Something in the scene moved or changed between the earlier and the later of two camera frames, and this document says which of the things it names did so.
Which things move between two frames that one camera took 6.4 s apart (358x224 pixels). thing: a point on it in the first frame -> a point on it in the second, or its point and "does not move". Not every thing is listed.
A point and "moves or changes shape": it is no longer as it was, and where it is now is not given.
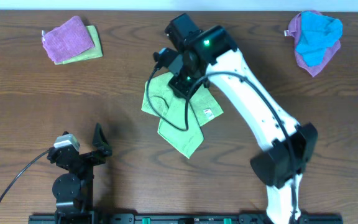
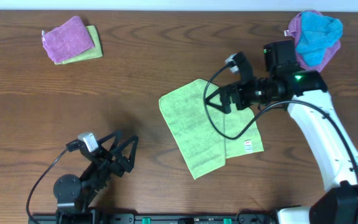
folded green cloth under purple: x=92 y=53 does not move
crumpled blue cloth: x=317 y=32 does not move
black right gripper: x=183 y=86 -> x=232 y=97
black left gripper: x=86 y=156 -> x=111 y=160
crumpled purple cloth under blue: x=294 y=30 does not move
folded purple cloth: x=68 y=40 does not move
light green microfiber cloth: x=180 y=119 moves or changes shape
